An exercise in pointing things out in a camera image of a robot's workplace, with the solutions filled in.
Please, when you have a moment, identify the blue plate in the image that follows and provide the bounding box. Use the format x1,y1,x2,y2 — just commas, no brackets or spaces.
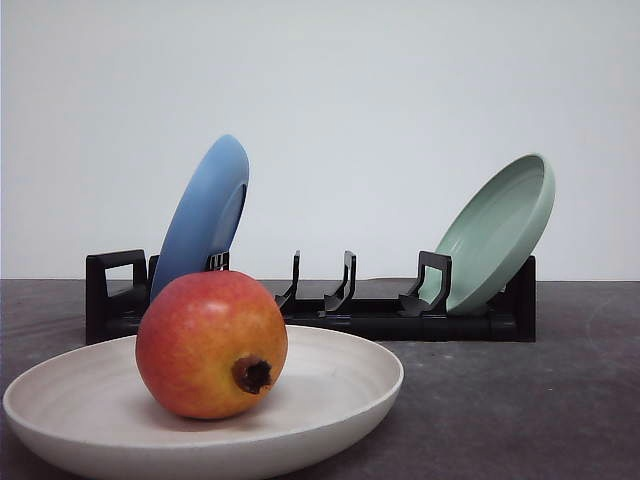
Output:
150,134,250,301

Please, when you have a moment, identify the green plate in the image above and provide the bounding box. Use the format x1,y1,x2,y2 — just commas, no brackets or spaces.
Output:
420,153,556,314

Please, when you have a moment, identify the red yellow pomegranate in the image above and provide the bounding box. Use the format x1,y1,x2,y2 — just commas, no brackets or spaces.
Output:
136,270,289,420

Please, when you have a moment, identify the black plate rack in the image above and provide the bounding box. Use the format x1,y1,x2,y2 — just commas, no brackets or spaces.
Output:
86,249,537,345

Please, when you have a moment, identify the white plate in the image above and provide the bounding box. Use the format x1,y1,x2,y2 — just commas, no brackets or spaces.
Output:
2,325,405,480

